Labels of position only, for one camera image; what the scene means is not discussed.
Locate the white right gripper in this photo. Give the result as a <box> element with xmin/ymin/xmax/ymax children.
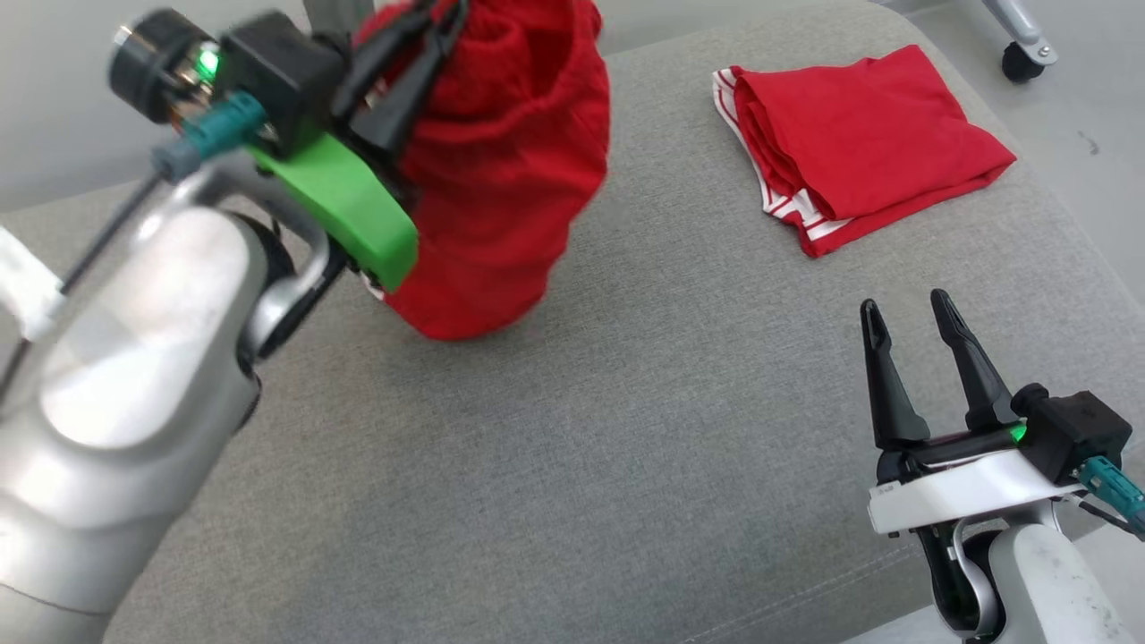
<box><xmin>861</xmin><ymin>288</ymin><xmax>1076</xmax><ymax>538</ymax></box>

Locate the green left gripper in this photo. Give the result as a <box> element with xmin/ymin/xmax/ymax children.
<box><xmin>246</xmin><ymin>0</ymin><xmax>471</xmax><ymax>292</ymax></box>

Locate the plain red garment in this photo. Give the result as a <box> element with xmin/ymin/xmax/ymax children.
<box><xmin>353</xmin><ymin>0</ymin><xmax>613</xmax><ymax>342</ymax></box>

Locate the red white basketball jersey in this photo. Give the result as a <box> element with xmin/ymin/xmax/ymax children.
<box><xmin>713</xmin><ymin>45</ymin><xmax>1018</xmax><ymax>259</ymax></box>

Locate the grey leg with caster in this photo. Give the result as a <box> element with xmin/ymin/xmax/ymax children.
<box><xmin>980</xmin><ymin>0</ymin><xmax>1060</xmax><ymax>84</ymax></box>

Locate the white cable label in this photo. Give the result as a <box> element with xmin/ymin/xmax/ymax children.
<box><xmin>0</xmin><ymin>224</ymin><xmax>69</xmax><ymax>343</ymax></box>

